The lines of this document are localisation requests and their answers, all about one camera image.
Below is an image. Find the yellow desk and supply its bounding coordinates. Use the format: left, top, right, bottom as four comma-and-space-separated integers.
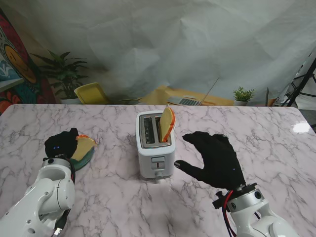
140, 85, 235, 107

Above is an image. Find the small green potted plant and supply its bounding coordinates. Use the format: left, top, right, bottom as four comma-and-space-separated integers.
233, 86, 255, 107

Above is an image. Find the white two-slot toaster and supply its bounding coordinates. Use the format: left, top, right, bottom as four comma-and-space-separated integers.
135, 111, 176, 183

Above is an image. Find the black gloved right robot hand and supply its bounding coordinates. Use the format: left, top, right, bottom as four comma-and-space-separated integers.
174, 131, 247, 192

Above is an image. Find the teal round plate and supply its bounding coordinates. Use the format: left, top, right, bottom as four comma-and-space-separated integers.
70, 147, 96, 171

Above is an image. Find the red black left arm cable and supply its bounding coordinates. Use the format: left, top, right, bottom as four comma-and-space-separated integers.
53, 160, 76, 235

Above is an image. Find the yellow plastic chair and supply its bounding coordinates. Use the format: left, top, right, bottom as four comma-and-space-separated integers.
74, 82, 111, 105

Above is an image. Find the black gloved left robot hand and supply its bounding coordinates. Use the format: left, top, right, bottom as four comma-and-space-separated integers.
44, 127, 79, 159

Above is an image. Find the black tripod stand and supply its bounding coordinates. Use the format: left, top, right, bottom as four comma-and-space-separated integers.
283, 53, 316, 107

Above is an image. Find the colourful mural panel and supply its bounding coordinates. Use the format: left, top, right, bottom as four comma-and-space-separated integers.
0, 7, 59, 116

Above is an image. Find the silver open laptop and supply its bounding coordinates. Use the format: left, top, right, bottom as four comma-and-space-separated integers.
167, 77, 220, 106

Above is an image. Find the large green potted plant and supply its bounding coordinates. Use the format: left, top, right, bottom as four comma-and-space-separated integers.
31, 50, 106, 105

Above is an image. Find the white paper backdrop sheet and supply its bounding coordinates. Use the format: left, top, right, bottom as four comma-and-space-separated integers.
0, 0, 316, 104

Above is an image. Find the yellow toy toast slice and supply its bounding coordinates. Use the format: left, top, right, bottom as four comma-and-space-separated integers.
70, 135, 97, 161
160, 106, 176, 143

